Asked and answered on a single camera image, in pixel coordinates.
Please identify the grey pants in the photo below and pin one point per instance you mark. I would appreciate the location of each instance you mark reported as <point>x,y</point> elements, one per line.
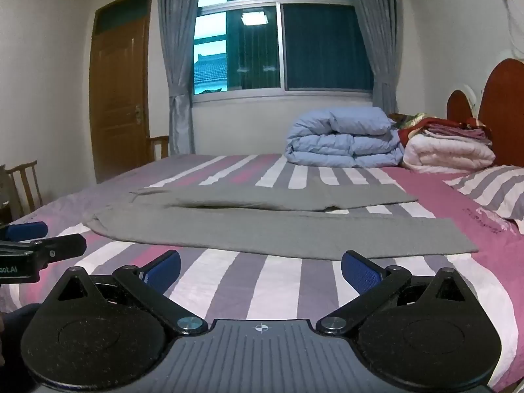
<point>245,229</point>

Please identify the wooden chair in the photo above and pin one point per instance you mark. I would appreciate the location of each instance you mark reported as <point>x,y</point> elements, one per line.
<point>24,188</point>
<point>157,147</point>

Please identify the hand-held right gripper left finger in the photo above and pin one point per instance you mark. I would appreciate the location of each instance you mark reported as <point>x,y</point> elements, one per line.
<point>163,272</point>

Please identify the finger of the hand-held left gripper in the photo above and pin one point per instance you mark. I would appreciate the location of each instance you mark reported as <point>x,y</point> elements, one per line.
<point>26,230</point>
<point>61,246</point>

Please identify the folded white quilt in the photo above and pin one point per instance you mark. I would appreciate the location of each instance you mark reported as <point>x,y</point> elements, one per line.
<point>446,151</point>

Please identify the sliding glass window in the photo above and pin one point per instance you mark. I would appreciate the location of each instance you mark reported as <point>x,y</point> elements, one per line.
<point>319,45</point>

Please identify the grey curtain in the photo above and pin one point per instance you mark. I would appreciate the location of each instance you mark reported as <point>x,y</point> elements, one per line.
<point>376,41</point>
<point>178,69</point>

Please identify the red wooden headboard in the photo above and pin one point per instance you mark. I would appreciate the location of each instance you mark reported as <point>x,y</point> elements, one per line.
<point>503,106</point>

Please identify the folded purple sheet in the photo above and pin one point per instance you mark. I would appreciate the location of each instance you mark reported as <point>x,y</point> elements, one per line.
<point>458,133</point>

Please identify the brown wooden door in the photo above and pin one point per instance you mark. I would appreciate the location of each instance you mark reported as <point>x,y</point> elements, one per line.
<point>118,90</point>

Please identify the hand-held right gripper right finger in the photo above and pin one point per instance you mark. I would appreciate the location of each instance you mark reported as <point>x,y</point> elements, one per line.
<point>360,272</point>

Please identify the folded light blue duvet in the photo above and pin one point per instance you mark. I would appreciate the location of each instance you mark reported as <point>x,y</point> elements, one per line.
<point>339,139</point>

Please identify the striped pink bed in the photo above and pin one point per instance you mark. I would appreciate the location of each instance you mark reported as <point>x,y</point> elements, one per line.
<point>286,278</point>

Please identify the striped pillow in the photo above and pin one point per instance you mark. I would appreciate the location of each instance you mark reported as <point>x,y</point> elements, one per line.
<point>491,190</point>

